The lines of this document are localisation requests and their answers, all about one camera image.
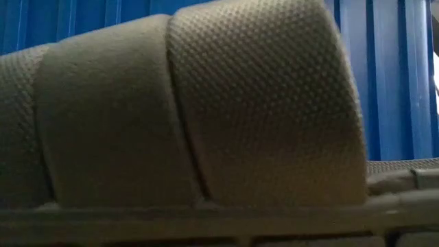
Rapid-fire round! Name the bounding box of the blue plastic bin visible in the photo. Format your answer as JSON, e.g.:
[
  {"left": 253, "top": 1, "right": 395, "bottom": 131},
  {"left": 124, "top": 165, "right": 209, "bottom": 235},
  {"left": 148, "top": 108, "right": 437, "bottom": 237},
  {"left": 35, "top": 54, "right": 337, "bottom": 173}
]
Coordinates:
[{"left": 0, "top": 0, "right": 439, "bottom": 162}]

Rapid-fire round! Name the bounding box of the black rubber slide sandal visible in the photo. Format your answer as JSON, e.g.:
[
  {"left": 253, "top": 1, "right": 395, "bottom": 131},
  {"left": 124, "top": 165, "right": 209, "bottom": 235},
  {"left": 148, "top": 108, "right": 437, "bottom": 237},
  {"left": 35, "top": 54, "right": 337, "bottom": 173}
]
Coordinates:
[{"left": 0, "top": 0, "right": 439, "bottom": 247}]

